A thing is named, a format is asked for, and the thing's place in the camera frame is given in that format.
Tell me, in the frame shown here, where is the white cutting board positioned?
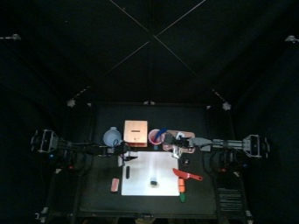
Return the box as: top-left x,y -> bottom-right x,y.
121,150 -> 182,197

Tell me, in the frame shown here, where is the red toy knife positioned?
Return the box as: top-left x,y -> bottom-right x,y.
173,167 -> 205,182

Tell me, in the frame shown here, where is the blue plastic utensil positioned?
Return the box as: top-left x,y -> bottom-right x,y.
154,127 -> 170,140

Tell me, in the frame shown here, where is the white plastic piece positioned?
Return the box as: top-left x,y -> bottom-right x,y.
173,145 -> 184,159

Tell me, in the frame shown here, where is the light blue round bowl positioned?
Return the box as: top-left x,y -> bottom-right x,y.
102,126 -> 123,148

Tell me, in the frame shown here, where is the wooden box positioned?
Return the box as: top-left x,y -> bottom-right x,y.
123,119 -> 150,148

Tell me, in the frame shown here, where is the pink rectangular block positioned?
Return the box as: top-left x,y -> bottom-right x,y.
110,178 -> 121,193

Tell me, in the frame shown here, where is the orange toy carrot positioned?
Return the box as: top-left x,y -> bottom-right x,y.
178,178 -> 188,203

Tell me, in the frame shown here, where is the white text label sticker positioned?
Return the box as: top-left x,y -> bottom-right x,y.
218,187 -> 245,213

